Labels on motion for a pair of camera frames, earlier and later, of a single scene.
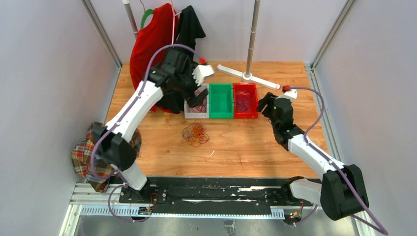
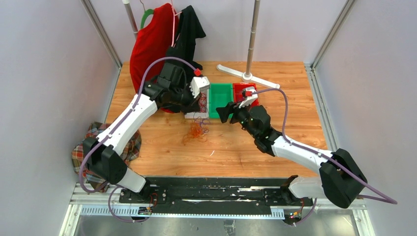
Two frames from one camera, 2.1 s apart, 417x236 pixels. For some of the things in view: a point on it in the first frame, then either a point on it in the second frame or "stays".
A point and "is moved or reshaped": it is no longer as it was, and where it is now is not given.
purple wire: (241, 105) is moved or reshaped
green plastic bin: (221, 101) stays
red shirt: (162, 30) stays
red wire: (201, 108) stays
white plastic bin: (200, 111) stays
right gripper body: (269, 100) to (241, 115)
